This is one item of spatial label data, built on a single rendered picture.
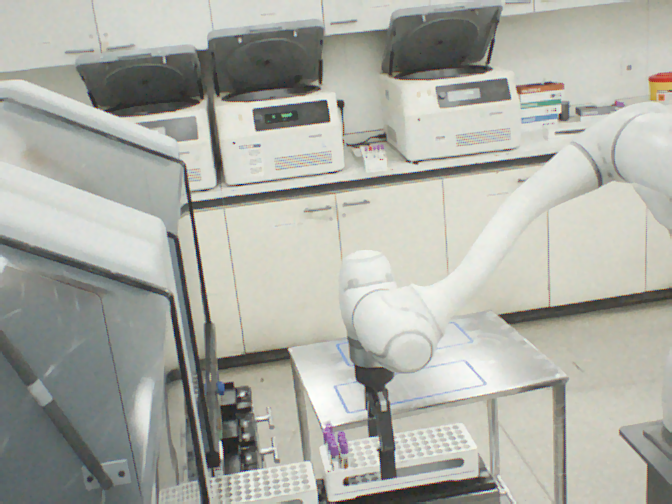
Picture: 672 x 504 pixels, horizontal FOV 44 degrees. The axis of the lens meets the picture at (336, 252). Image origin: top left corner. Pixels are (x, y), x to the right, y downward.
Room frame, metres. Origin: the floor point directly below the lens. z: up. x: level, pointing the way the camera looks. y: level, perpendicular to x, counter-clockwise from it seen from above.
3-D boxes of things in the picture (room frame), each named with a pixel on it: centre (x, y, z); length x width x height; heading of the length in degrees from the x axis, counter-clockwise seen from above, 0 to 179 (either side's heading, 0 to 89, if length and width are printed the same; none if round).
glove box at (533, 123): (4.31, -1.09, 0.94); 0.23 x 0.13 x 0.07; 101
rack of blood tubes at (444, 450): (1.41, -0.08, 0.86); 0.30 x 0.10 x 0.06; 97
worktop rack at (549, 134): (3.99, -1.23, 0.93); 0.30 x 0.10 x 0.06; 89
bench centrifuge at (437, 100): (4.09, -0.62, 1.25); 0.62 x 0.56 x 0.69; 6
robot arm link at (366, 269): (1.39, -0.05, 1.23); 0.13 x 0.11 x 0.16; 12
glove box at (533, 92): (4.31, -1.14, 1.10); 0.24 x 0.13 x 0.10; 95
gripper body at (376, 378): (1.40, -0.05, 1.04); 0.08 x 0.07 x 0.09; 7
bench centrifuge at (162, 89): (3.92, 0.80, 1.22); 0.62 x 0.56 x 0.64; 5
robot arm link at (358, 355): (1.40, -0.05, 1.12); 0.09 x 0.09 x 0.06
